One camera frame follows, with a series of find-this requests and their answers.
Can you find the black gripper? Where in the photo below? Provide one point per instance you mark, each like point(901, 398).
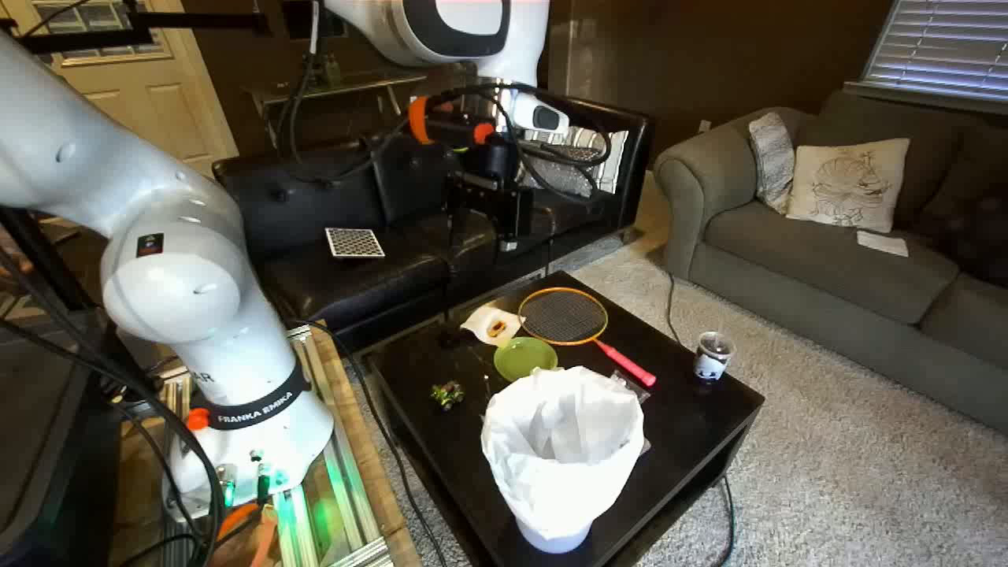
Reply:
point(509, 175)

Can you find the small green toy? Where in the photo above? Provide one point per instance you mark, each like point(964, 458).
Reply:
point(448, 394)

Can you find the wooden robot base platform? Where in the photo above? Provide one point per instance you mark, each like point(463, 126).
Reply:
point(357, 460)

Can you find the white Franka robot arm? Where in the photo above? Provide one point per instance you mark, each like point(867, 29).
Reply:
point(178, 271)

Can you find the silver grey pillow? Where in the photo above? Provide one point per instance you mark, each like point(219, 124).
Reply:
point(572, 176)

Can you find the black white striped pillow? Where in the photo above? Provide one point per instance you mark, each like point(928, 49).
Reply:
point(614, 158)

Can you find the green round plate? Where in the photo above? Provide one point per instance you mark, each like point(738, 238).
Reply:
point(524, 358)

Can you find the flat grey tablet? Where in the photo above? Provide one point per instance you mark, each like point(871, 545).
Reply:
point(355, 244)

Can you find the black leather armchair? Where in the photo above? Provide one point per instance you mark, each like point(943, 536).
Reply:
point(303, 200)

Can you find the bin with white bag liner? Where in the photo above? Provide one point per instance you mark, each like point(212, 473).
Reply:
point(561, 441)

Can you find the black coffee table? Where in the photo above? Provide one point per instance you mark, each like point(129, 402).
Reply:
point(672, 419)

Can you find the grey white patterned pillow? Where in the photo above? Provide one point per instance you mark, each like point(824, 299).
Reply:
point(772, 158)

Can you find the grey fabric sofa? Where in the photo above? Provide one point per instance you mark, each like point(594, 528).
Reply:
point(839, 271)

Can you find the cream printed throw pillow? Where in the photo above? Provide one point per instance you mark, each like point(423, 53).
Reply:
point(851, 185)

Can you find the white paper sheet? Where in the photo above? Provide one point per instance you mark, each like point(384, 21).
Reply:
point(883, 244)

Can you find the white panel door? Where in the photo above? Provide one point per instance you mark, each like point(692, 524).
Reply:
point(159, 106)

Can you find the black tripod stand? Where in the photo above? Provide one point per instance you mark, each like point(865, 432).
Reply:
point(126, 29)

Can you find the dark patterned pillow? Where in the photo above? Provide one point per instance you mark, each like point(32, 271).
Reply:
point(976, 230)

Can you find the white window blind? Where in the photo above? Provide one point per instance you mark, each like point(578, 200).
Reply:
point(940, 49)

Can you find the black equipment case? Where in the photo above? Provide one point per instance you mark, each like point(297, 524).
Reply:
point(41, 452)

